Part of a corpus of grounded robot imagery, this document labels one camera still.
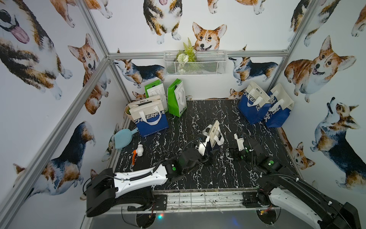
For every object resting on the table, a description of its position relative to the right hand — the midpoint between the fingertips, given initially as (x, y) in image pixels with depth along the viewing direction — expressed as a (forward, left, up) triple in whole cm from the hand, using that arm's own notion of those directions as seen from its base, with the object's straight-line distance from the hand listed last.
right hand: (230, 147), depth 80 cm
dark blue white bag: (0, +9, +10) cm, 14 cm away
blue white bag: (+20, +48, +5) cm, 52 cm away
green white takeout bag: (+36, +45, +12) cm, 59 cm away
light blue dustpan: (+14, +70, -12) cm, 72 cm away
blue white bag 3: (+27, -36, +4) cm, 45 cm away
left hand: (-4, +9, +9) cm, 13 cm away
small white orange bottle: (+3, +55, -9) cm, 55 cm away
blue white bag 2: (+32, -21, +2) cm, 38 cm away
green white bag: (+32, +32, +8) cm, 46 cm away
